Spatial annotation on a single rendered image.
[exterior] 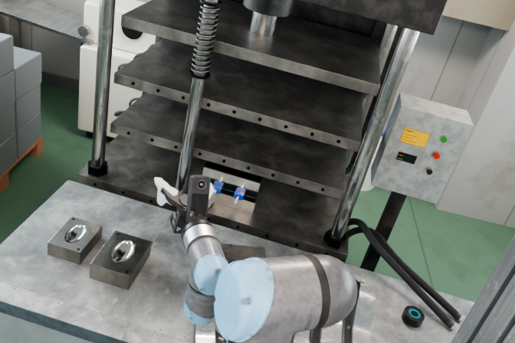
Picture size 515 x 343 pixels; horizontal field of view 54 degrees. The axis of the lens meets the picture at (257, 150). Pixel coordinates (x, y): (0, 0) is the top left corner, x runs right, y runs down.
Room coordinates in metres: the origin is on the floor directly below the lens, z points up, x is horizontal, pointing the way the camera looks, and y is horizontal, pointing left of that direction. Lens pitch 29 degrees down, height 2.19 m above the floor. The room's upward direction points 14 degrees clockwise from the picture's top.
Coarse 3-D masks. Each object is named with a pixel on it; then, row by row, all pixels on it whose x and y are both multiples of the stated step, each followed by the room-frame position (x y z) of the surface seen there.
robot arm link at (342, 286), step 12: (324, 264) 0.61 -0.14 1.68; (336, 264) 0.62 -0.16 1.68; (336, 276) 0.59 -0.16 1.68; (348, 276) 0.61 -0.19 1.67; (336, 288) 0.58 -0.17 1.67; (348, 288) 0.59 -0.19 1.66; (336, 300) 0.56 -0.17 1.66; (348, 300) 0.58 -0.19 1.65; (336, 312) 0.56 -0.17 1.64; (348, 312) 0.58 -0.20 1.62
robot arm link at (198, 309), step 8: (192, 288) 0.78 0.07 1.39; (192, 296) 0.78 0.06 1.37; (200, 296) 0.77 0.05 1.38; (208, 296) 0.78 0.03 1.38; (192, 304) 0.78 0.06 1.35; (200, 304) 0.77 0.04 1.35; (208, 304) 0.78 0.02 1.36; (184, 312) 0.79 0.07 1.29; (192, 312) 0.77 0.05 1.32; (200, 312) 0.77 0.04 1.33; (208, 312) 0.78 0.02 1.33; (192, 320) 0.78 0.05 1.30; (200, 320) 0.78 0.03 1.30; (208, 320) 0.79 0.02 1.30
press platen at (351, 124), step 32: (128, 64) 2.11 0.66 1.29; (160, 64) 2.20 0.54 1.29; (224, 64) 2.39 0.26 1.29; (256, 64) 2.51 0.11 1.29; (224, 96) 2.01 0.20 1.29; (256, 96) 2.09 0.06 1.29; (288, 96) 2.18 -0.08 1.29; (320, 96) 2.28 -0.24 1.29; (352, 96) 2.38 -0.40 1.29; (288, 128) 1.91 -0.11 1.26; (320, 128) 1.93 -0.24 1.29; (352, 128) 2.01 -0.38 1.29
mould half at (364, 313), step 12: (360, 288) 1.42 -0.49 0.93; (372, 288) 1.44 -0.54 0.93; (360, 300) 1.36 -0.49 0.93; (372, 300) 1.37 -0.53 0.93; (360, 312) 1.32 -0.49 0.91; (372, 312) 1.33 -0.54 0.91; (336, 324) 1.27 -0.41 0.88; (360, 324) 1.29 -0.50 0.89; (300, 336) 1.17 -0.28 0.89; (324, 336) 1.20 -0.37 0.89; (336, 336) 1.21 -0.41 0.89; (360, 336) 1.24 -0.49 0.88
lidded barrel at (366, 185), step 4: (388, 120) 3.88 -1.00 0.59; (384, 128) 3.70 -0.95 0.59; (364, 136) 3.63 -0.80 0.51; (380, 140) 3.62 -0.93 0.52; (376, 148) 3.63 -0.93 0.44; (372, 160) 3.64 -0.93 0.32; (368, 172) 3.65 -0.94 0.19; (368, 176) 3.65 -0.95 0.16; (364, 180) 3.65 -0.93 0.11; (368, 180) 3.66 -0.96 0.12; (364, 184) 3.66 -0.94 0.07; (368, 184) 3.67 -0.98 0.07; (364, 188) 3.67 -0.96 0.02; (368, 188) 3.69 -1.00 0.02
